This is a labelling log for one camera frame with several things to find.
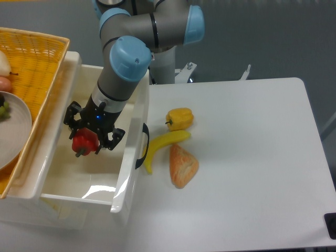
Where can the pink sausage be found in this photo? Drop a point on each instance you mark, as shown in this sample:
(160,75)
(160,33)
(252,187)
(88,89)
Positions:
(5,84)

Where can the white open upper drawer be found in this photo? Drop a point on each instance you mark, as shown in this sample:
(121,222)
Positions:
(109,177)

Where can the black drawer handle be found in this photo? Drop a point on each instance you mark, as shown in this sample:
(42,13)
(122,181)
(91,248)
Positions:
(140,161)

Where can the yellow woven basket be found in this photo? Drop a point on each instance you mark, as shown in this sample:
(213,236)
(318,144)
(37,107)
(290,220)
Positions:
(37,57)

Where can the yellow banana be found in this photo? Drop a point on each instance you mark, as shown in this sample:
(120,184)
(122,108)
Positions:
(160,142)

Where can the green grapes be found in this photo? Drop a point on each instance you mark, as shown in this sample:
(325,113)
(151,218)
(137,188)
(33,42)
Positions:
(5,114)

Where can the red bell pepper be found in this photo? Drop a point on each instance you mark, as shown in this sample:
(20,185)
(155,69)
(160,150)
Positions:
(84,142)

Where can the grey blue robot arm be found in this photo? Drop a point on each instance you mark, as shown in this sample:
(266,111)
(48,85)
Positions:
(129,39)

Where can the yellow bell pepper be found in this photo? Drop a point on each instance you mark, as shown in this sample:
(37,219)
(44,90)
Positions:
(179,119)

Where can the white table bracket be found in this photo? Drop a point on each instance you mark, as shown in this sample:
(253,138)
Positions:
(245,73)

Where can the white pear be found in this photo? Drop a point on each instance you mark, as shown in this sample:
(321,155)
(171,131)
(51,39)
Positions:
(5,67)

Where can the grey plate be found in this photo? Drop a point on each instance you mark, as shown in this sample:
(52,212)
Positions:
(15,130)

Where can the black corner object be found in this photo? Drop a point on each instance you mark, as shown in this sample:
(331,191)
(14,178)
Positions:
(330,221)

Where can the orange bread piece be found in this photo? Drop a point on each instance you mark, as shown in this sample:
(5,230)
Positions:
(183,166)

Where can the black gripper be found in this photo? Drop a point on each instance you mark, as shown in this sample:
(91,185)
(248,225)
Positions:
(97,119)

